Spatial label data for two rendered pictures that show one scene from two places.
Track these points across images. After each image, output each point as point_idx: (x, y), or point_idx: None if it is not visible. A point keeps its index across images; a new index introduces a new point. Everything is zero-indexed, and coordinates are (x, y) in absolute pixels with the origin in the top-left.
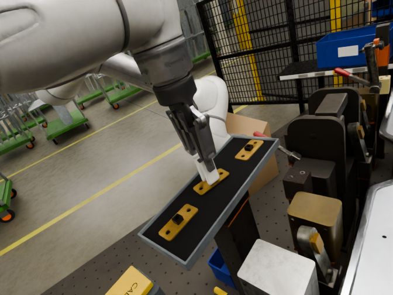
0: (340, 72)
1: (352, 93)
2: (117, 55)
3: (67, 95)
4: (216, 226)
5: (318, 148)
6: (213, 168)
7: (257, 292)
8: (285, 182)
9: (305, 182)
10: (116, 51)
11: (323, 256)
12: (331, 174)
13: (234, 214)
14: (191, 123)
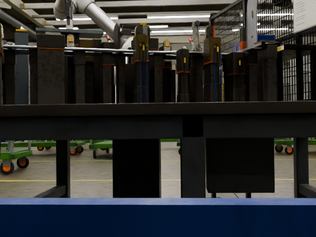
0: (188, 39)
1: (146, 26)
2: (95, 7)
3: (59, 9)
4: (52, 29)
5: (115, 39)
6: (68, 23)
7: None
8: None
9: (94, 40)
10: None
11: (71, 46)
12: (106, 42)
13: (66, 42)
14: None
